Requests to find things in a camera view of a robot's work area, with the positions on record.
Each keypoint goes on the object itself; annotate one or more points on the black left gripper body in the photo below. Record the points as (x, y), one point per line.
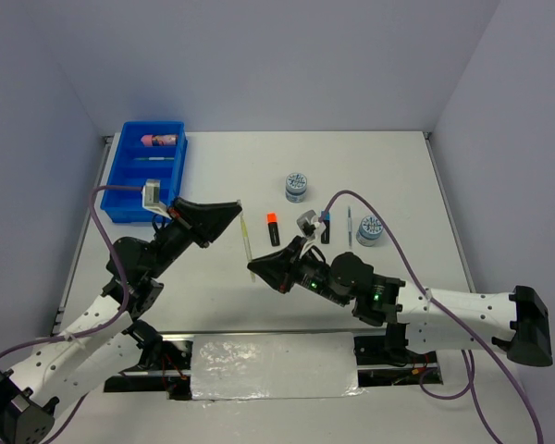
(176, 236)

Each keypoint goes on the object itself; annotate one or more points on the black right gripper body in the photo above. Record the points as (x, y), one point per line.
(310, 272)

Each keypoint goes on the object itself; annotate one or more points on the blue capped black highlighter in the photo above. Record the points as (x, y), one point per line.
(325, 235)

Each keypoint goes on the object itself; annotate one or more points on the yellow thin pen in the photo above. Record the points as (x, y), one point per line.
(246, 241)

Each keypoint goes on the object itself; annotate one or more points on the orange capped black highlighter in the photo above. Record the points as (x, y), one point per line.
(272, 225)

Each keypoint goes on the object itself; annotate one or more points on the blue thin pen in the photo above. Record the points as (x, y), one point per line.
(349, 226)

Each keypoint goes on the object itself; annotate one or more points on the green gel pen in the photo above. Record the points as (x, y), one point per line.
(154, 159)

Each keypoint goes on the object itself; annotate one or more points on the blue paint jar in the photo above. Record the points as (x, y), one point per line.
(296, 187)
(369, 231)

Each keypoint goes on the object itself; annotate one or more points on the pink capped pencil tube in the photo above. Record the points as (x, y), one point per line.
(150, 140)

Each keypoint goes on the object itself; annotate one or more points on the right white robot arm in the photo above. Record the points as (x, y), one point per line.
(514, 323)

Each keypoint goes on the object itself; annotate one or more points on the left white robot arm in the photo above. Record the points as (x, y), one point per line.
(109, 337)

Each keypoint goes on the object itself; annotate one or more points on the blue plastic compartment bin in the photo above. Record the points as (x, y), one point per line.
(125, 207)

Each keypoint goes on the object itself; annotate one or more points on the silver foil covered plate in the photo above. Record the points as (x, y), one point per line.
(273, 367)

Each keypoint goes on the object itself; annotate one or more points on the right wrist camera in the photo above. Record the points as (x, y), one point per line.
(311, 227)

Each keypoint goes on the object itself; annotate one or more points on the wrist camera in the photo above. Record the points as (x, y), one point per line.
(311, 227)
(151, 200)

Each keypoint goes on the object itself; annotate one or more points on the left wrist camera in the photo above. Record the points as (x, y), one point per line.
(151, 200)

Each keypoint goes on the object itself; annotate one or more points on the black metal base rail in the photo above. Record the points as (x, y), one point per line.
(376, 366)

